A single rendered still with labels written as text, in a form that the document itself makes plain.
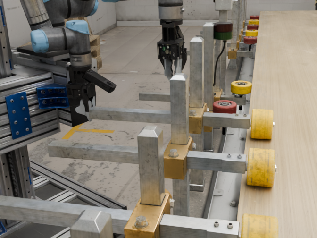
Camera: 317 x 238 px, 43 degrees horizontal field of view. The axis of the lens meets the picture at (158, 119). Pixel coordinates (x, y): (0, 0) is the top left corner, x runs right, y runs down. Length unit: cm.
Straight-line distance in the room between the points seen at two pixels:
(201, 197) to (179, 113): 41
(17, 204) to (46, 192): 154
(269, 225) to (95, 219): 31
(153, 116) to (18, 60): 96
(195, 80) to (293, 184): 40
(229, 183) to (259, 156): 61
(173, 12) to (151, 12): 807
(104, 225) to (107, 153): 50
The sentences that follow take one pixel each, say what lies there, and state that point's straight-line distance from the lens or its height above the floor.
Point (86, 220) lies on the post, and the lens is 45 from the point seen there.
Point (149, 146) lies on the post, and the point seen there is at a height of 108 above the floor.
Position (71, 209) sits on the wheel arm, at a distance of 74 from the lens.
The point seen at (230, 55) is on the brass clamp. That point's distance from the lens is 257.
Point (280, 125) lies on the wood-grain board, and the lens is 124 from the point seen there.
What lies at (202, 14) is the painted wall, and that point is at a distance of 917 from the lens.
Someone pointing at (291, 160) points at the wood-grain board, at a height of 90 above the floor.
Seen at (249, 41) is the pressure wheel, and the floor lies 89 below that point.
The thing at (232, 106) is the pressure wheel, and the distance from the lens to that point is 136.
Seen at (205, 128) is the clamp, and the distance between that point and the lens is 137.
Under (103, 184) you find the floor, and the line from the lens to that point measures 274.
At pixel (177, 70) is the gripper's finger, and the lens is 131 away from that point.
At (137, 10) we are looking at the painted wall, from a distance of 940.
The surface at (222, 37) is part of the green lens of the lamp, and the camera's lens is 134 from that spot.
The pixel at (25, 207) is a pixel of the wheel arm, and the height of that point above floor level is 96.
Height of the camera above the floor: 136
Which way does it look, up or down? 21 degrees down
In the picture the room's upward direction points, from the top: 2 degrees counter-clockwise
